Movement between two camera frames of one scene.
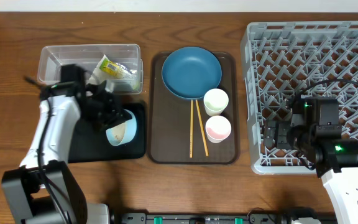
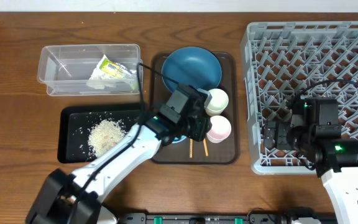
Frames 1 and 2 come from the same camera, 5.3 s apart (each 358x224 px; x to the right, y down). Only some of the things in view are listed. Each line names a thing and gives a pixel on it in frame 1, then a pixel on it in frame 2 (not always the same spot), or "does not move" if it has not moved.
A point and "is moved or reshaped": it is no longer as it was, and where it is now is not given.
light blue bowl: [122, 133] -> [176, 140]
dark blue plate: [189, 72] does not move
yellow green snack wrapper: [115, 69] does not move
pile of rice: [119, 131] is moved or reshaped
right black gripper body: [276, 134] does not move
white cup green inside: [215, 101] does not move
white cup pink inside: [217, 128] does not move
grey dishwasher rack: [284, 61] does not move
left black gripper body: [102, 114] -> [196, 130]
